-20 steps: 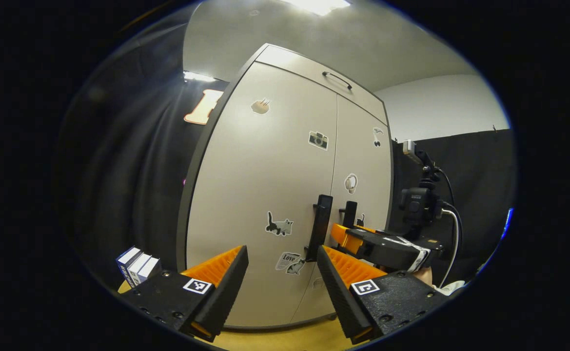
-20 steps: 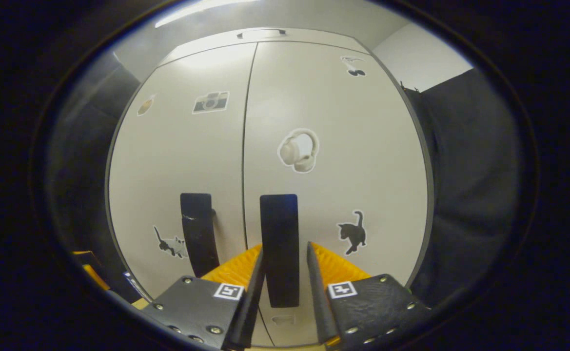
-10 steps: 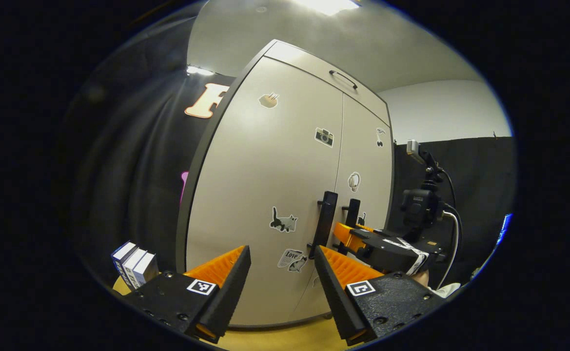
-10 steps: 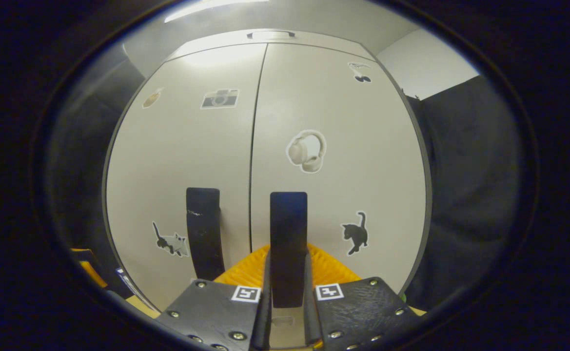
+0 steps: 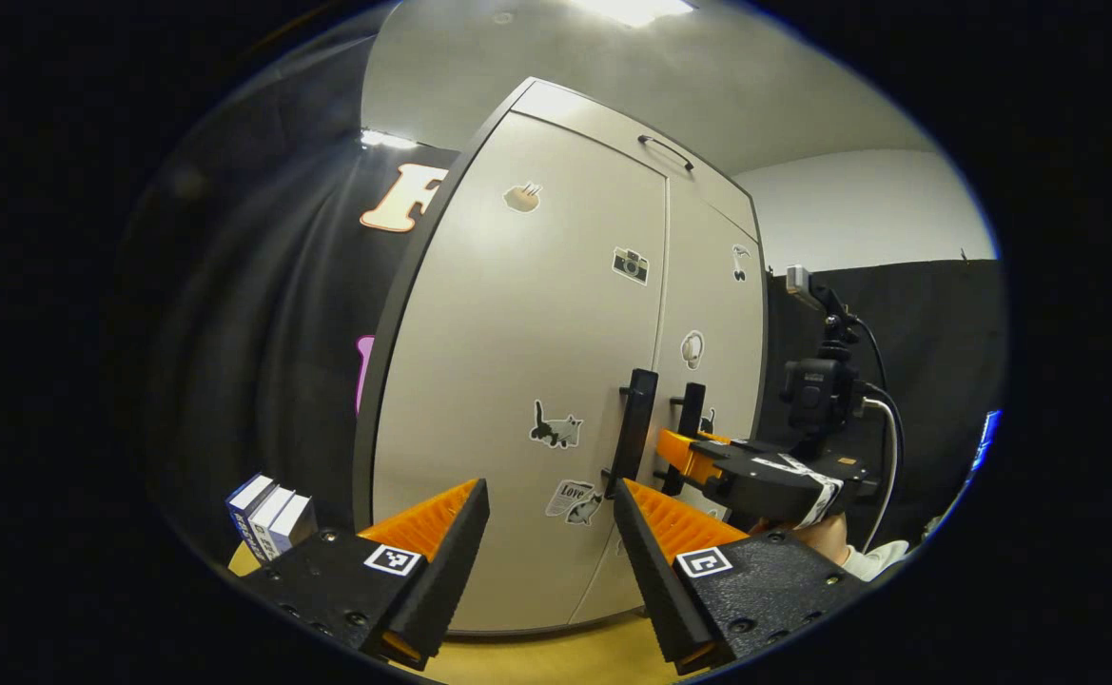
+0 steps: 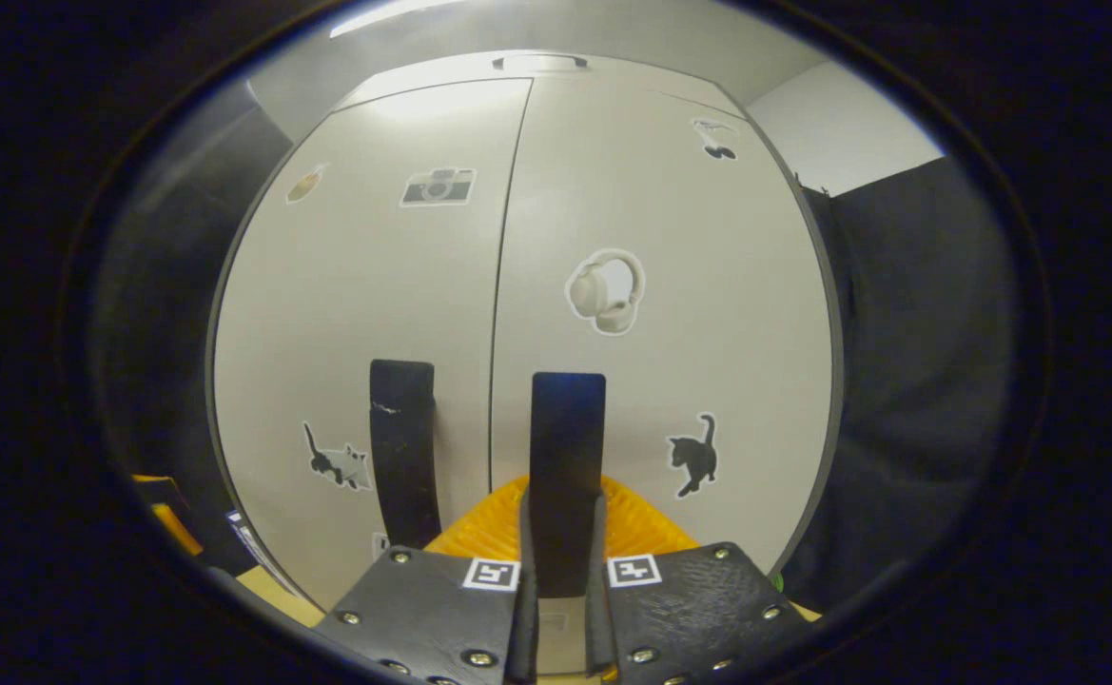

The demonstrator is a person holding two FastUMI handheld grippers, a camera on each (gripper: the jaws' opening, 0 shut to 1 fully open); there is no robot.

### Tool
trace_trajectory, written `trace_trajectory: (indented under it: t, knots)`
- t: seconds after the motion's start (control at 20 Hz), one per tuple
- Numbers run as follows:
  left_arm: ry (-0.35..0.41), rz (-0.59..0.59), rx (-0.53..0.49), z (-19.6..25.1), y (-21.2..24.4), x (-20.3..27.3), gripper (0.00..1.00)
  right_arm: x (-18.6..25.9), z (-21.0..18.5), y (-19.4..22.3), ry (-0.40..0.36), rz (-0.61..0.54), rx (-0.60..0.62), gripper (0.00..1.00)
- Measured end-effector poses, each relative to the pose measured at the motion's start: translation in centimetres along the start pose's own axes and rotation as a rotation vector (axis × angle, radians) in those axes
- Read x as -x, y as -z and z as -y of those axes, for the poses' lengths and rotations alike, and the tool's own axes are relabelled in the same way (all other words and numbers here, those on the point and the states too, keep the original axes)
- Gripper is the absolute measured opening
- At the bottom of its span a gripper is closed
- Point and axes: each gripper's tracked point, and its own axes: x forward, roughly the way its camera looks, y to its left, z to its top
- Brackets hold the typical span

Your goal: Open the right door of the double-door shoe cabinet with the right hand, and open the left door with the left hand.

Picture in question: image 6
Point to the beige cabinet drawer front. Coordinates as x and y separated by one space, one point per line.
441 78

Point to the black backdrop cloth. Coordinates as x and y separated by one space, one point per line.
917 381
156 333

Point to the grey double-door shoe cabinet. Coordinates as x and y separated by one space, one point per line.
837 381

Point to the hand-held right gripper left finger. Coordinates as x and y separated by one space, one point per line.
441 609

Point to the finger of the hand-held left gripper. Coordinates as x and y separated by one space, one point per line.
180 531

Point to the beige cabinet door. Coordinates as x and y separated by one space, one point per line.
365 304
708 238

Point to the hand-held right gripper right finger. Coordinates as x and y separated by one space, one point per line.
698 609

